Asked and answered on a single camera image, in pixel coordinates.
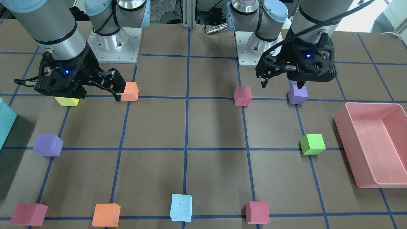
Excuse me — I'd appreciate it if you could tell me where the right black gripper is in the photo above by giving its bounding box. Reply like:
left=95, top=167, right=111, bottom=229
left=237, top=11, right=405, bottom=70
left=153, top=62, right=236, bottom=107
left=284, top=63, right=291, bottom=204
left=14, top=44, right=126, bottom=101

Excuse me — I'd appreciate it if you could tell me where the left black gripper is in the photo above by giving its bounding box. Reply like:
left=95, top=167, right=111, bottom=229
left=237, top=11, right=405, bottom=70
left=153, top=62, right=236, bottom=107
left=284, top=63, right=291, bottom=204
left=256, top=32, right=337, bottom=90

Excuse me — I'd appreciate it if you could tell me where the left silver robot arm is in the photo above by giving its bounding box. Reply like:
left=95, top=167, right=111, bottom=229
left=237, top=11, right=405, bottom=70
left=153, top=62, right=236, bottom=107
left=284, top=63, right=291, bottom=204
left=226, top=0, right=352, bottom=89

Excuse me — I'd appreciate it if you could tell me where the pink block near left arm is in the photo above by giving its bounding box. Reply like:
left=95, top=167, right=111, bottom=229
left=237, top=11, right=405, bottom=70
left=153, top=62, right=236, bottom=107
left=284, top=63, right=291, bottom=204
left=234, top=87, right=252, bottom=106

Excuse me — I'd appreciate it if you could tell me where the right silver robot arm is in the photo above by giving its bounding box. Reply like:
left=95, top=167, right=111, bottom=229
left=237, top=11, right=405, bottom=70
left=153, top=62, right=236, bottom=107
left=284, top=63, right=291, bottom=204
left=1, top=0, right=151, bottom=101

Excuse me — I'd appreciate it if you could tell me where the orange block near arms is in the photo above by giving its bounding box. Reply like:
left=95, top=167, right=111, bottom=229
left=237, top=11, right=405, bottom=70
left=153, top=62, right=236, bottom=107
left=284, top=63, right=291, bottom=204
left=121, top=81, right=139, bottom=102

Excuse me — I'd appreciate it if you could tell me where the purple block near pink tray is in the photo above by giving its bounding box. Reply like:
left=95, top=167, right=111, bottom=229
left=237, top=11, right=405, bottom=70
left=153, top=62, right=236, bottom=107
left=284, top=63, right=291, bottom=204
left=287, top=85, right=308, bottom=105

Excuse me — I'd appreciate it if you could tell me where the yellow foam block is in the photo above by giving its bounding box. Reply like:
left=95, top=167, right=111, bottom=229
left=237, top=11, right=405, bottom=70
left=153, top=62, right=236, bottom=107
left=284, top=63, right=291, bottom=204
left=55, top=97, right=79, bottom=106

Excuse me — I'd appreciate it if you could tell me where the green foam block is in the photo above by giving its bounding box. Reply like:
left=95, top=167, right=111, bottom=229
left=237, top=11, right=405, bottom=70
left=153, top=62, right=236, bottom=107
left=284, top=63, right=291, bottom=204
left=300, top=134, right=326, bottom=155

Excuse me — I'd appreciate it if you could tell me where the purple block near blue tray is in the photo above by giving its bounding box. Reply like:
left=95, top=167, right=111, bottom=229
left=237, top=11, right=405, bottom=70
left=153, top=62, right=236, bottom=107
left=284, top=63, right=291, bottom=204
left=32, top=134, right=64, bottom=157

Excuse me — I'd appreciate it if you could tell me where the pink plastic tray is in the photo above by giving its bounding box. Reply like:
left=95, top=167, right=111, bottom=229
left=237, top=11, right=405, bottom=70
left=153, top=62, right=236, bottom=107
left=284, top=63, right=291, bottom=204
left=334, top=102, right=407, bottom=188

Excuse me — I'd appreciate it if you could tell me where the cyan plastic tray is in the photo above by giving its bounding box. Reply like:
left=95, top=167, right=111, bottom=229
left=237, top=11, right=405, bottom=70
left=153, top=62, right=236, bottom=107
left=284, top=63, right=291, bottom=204
left=0, top=98, right=17, bottom=149

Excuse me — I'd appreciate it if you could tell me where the pink block far side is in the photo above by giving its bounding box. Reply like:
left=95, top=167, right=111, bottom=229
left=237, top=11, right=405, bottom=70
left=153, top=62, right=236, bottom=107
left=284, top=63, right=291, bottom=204
left=245, top=201, right=270, bottom=225

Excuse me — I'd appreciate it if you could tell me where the orange block far side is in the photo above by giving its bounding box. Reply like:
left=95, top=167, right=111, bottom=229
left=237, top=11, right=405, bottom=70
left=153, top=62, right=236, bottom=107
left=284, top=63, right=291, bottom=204
left=92, top=203, right=121, bottom=228

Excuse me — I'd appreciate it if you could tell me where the pink block near blue tray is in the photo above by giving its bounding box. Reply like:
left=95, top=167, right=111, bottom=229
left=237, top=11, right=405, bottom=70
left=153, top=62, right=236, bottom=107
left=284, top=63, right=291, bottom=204
left=10, top=203, right=48, bottom=226

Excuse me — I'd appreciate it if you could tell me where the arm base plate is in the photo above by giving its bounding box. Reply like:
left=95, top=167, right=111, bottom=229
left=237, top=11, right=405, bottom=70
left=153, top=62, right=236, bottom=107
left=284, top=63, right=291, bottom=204
left=235, top=31, right=283, bottom=67
left=88, top=28, right=143, bottom=64

